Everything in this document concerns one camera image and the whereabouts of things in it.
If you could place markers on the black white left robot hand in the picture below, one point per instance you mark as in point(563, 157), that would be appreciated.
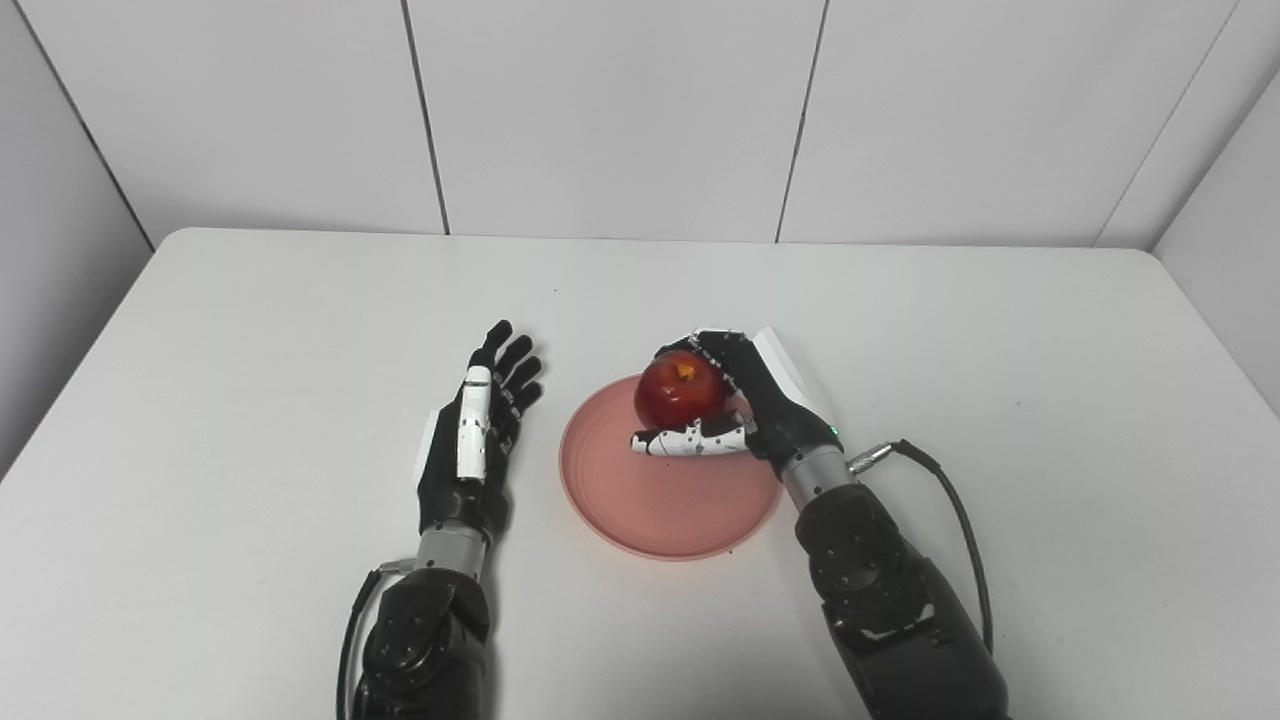
point(470, 480)

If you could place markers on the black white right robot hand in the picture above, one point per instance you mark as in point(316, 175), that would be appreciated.
point(780, 420)

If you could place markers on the red apple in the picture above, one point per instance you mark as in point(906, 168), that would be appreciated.
point(678, 390)

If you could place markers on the pink round plate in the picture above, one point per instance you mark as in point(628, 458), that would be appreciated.
point(660, 500)

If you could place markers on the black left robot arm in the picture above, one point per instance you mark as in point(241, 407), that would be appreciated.
point(425, 640)

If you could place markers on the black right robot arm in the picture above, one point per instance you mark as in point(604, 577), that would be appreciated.
point(900, 620)

